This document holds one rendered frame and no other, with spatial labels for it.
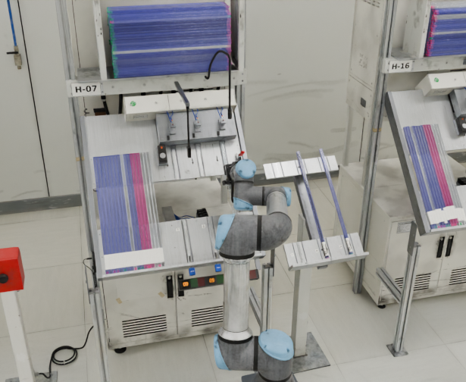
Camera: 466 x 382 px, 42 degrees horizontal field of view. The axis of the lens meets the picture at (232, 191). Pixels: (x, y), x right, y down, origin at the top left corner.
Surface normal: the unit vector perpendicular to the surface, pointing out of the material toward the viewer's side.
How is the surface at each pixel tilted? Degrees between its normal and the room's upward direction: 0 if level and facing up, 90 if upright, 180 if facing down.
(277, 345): 7
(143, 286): 90
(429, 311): 0
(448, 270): 90
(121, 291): 90
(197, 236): 45
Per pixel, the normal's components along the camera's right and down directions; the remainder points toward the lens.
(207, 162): 0.17, -0.31
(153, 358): 0.00, -0.88
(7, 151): 0.24, 0.45
